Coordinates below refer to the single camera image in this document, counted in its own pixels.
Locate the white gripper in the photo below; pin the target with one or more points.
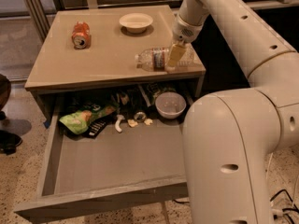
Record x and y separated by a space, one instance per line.
184 32

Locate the clear plastic water bottle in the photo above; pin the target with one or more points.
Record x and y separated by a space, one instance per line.
155 59

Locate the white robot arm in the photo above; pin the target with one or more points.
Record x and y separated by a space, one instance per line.
227 134

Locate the cream bowl on counter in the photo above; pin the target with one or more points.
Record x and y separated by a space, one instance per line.
136 23

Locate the black can in drawer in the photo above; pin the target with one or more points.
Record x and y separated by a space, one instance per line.
140 116

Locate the open grey wooden drawer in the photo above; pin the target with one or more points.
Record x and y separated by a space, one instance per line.
82 176

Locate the dark green snack bag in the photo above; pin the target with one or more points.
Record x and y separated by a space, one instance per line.
150 91

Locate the small beige food piece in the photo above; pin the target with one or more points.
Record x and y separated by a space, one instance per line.
132 123

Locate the white plastic toy mushroom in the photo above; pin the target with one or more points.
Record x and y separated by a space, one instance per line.
117 125

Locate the beige side table cabinet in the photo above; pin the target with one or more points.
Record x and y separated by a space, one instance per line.
109 60

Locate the orange soda can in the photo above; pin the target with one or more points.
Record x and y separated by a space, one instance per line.
81 35

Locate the black snack bar wrapper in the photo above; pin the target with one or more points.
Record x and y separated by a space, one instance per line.
96 127

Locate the green chip bag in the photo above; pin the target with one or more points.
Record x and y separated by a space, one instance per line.
79 122

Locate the person leg with shoe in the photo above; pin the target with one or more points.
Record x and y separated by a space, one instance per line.
8 141

